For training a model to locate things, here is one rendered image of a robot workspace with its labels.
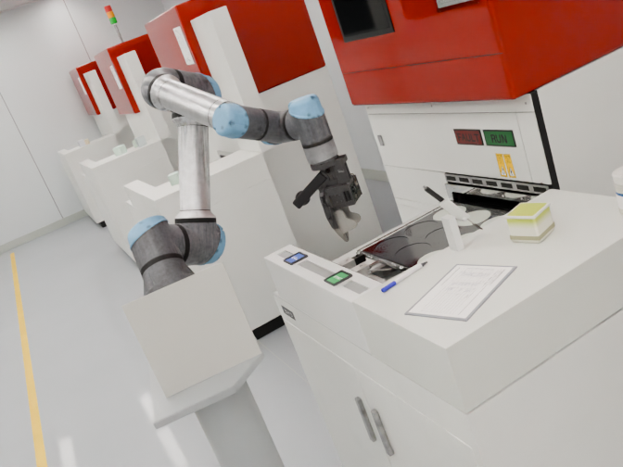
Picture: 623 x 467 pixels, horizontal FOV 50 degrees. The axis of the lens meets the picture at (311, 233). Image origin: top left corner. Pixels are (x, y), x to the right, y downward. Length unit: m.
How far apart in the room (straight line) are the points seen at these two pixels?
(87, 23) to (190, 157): 7.74
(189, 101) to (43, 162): 7.82
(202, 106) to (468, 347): 0.82
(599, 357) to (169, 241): 1.06
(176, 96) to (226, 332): 0.60
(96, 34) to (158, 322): 8.02
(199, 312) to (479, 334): 0.74
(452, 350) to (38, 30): 8.60
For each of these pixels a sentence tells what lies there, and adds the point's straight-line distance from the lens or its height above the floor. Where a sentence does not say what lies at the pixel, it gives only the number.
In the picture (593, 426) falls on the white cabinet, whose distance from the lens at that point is 1.56.
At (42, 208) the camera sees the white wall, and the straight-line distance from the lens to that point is 9.46.
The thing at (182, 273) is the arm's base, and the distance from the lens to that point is 1.69.
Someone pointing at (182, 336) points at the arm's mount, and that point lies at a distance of 1.71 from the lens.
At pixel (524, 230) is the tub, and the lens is 1.52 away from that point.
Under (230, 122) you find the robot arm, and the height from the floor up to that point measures 1.42.
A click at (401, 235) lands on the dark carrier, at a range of 1.95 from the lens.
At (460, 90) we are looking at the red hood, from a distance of 1.84.
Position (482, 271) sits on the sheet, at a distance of 1.45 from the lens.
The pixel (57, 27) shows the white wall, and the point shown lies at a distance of 9.49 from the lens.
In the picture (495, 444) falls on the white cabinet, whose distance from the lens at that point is 1.38.
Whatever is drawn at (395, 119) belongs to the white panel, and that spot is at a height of 1.15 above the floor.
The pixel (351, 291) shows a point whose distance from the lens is 1.56.
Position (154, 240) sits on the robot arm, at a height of 1.18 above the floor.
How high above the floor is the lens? 1.60
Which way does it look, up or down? 18 degrees down
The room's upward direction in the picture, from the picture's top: 20 degrees counter-clockwise
